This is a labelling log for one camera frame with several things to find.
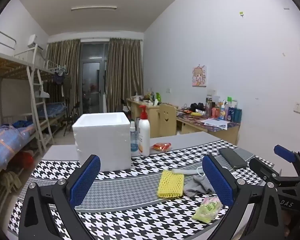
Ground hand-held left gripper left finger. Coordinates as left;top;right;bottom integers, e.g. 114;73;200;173
18;154;102;240

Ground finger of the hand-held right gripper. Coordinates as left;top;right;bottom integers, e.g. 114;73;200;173
274;144;300;174
249;157;283;187

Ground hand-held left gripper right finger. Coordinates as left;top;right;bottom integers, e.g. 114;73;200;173
202;154;288;240

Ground grey knitted cloth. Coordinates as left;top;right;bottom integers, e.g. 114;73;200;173
183;174;215;197

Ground green tissue packet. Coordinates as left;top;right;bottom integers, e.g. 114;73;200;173
191;196;223;224

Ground white foam box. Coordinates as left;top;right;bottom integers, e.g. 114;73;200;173
72;112;132;172

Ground black smartphone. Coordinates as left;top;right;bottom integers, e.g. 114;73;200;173
219;148;248;169

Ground white foam strip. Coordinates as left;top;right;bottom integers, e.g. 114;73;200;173
172;167;206;178

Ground yellow foam net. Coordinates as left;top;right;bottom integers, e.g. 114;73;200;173
157;169;185;198

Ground printed paper sheets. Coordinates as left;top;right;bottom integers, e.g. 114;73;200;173
200;118;229;130

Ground wooden desk with patterned top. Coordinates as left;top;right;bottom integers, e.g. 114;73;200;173
176;109;240;145

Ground red bag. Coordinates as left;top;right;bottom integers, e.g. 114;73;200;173
20;150;35;170

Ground blue spray bottle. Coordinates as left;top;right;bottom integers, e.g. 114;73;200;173
129;121;140;152

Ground houndstooth patterned blanket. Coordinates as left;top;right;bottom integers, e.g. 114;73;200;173
9;140;275;240

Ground cluster of toiletry bottles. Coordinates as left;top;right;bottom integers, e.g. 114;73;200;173
211;96;242;123

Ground red snack packet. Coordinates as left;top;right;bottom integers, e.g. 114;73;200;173
151;142;172;152

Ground black folding chair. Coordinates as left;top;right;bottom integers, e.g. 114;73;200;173
64;102;81;137

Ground white lotion pump bottle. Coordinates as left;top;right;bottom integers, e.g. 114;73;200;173
138;105;150;157

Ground beige cloth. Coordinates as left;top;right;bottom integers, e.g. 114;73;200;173
1;171;22;193

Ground blue mattress bedding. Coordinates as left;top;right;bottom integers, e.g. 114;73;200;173
44;102;67;119

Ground wooden smiley chair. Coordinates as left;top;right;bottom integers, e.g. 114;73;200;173
159;104;177;137

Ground blue checked bedding bundle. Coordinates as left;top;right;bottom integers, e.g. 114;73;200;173
0;124;37;169

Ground wooden desk with drawers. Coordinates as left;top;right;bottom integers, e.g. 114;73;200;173
127;99;177;138

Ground white bunk bed ladder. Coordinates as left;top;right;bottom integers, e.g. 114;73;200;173
26;66;53;152

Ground glass balcony door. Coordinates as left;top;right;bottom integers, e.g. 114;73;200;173
80;42;109;114

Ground hanging dark clothes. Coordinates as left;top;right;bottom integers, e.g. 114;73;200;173
52;71;65;85

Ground brown curtain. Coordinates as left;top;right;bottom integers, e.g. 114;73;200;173
106;38;143;113
45;39;81;105

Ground metal bunk bed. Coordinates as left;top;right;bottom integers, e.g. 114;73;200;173
0;27;70;180

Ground white air conditioner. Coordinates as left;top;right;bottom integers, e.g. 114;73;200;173
27;34;44;50

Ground ceiling tube light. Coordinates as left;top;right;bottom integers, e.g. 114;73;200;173
71;6;117;12

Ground cartoon wall poster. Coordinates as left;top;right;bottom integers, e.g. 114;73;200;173
192;65;207;87

